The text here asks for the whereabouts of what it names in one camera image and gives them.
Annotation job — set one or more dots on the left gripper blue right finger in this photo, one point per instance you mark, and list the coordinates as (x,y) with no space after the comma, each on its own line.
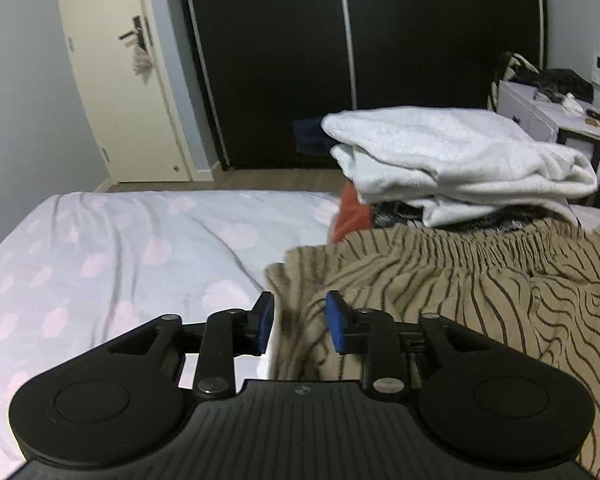
(338,314)

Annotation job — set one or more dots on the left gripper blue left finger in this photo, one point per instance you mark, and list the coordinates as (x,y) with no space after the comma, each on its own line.
(263,311)

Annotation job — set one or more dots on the olive striped garment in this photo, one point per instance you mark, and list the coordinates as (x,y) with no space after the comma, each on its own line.
(536,289)

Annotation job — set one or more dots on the black clothes on cabinet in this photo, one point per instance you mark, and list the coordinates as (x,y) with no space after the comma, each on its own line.
(552,83)

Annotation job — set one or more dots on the red orange garment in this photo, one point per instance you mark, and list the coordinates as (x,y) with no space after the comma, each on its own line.
(352,215)

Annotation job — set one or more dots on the polka dot bed sheet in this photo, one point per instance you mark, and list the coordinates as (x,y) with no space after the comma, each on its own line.
(83,268)

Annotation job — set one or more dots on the folded white towel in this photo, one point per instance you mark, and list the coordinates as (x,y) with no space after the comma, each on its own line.
(454,164)

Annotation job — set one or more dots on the cream door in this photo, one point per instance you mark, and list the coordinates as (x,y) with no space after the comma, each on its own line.
(125,91)

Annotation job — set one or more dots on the black wardrobe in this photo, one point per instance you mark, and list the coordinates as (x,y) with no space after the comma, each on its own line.
(271,70)

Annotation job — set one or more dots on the white side cabinet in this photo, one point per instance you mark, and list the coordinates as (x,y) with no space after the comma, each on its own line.
(546,121)

